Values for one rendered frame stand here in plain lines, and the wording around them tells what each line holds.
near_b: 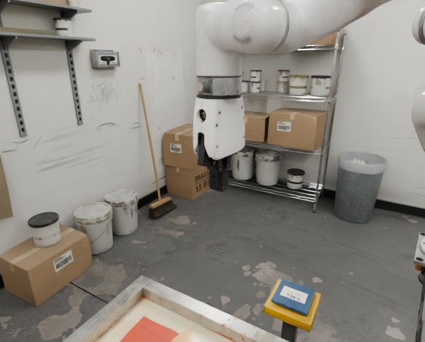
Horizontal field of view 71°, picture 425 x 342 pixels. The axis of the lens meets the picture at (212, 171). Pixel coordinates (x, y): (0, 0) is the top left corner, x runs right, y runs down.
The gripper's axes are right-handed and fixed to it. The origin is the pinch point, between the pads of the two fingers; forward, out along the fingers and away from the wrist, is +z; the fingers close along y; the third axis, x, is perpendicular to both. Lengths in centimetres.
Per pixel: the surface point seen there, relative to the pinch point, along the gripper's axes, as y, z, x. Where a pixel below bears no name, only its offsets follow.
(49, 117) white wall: 69, 20, 210
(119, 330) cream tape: -10.7, 42.9, 22.8
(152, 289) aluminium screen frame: 1.7, 39.4, 23.7
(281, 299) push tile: 21.8, 41.5, -6.0
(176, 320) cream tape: 0.2, 42.9, 13.5
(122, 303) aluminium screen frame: -6.7, 39.4, 26.3
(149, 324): -4.8, 42.9, 18.3
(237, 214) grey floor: 208, 138, 122
